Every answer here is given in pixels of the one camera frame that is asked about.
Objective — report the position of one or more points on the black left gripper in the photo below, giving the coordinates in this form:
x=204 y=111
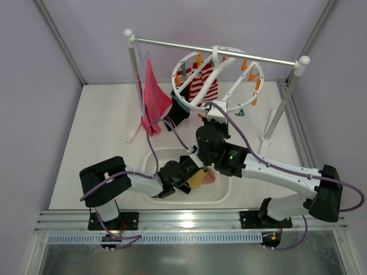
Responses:
x=188 y=171

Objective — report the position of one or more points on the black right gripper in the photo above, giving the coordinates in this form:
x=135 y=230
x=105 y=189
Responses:
x=214 y=126

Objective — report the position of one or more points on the yellow sock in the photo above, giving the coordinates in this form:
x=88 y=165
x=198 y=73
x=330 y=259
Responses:
x=199 y=178

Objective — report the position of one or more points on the pink sock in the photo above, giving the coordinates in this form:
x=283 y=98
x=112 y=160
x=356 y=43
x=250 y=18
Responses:
x=210 y=176

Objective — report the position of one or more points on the teal clothes peg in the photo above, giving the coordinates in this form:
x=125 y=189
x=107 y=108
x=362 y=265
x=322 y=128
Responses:
x=240 y=113

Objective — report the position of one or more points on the white round clip hanger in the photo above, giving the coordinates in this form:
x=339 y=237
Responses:
x=187 y=68

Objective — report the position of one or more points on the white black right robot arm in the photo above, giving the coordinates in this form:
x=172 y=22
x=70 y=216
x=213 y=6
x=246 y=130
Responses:
x=316 y=192

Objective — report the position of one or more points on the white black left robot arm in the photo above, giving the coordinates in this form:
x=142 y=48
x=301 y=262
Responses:
x=104 y=181

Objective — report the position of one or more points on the white perforated plastic basket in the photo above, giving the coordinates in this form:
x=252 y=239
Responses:
x=206 y=194

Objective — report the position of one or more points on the pink towel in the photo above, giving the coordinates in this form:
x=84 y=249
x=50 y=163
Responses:
x=156 y=101

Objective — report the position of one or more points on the white metal clothes rack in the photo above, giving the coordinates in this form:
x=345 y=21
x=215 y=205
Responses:
x=221 y=57

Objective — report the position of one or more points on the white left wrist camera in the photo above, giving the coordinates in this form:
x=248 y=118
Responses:
x=193 y=150

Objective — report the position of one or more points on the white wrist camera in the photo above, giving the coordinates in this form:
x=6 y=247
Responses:
x=193 y=150
x=216 y=110

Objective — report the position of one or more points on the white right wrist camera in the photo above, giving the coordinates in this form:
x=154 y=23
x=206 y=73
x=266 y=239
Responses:
x=216 y=110

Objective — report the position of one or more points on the white slotted cable duct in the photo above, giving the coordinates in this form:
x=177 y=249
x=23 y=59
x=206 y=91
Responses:
x=170 y=238

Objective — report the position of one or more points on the blue wire hanger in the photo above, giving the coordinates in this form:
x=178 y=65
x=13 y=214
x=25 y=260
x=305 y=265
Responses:
x=143 y=57

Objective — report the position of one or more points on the aluminium mounting rail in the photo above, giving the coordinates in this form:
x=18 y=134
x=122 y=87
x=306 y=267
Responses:
x=176 y=220

